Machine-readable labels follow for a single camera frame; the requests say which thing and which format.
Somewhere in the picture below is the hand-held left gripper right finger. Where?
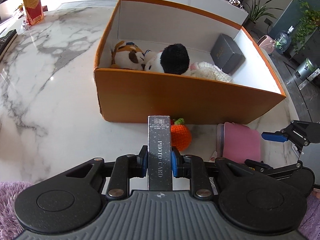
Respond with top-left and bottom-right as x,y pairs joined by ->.
171,146 -> 252,199

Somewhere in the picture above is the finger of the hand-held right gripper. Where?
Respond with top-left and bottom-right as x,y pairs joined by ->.
262,120 -> 320,147
244,159 -> 303,180

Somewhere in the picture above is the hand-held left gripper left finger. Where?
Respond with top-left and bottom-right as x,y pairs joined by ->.
60,145 -> 149,199

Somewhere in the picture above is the dark photo card box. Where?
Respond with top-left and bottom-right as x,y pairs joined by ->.
147,116 -> 173,192

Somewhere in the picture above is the orange cardboard box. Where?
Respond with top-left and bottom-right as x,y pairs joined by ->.
94,0 -> 287,125

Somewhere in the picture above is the cream knit doll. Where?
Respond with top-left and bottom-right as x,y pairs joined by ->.
185,61 -> 235,83

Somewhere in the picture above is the grey gift box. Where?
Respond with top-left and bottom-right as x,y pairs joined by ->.
210,33 -> 246,74

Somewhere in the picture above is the black white plush toy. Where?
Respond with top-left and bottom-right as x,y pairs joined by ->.
144,44 -> 191,75

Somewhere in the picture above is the orange white dog plush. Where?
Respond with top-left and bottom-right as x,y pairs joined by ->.
111,41 -> 146,71

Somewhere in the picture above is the orange crochet tangerine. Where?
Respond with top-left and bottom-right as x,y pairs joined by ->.
171,118 -> 192,152

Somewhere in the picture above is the grey metal bucket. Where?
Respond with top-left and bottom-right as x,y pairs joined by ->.
295,57 -> 316,80

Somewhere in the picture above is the blue water jug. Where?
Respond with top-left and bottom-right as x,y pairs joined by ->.
275,26 -> 293,54

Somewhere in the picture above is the green trailing vine plant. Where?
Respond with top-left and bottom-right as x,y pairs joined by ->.
285,0 -> 320,53

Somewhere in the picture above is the tall potted plant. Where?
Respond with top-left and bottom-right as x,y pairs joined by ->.
244,0 -> 283,29

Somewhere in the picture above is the purple fuzzy blanket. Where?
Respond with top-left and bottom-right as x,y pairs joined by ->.
0,181 -> 320,240

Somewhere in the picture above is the black keyboard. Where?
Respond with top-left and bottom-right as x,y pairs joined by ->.
0,29 -> 17,55

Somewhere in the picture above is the orange drink bottle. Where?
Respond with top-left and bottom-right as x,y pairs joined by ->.
21,0 -> 45,26

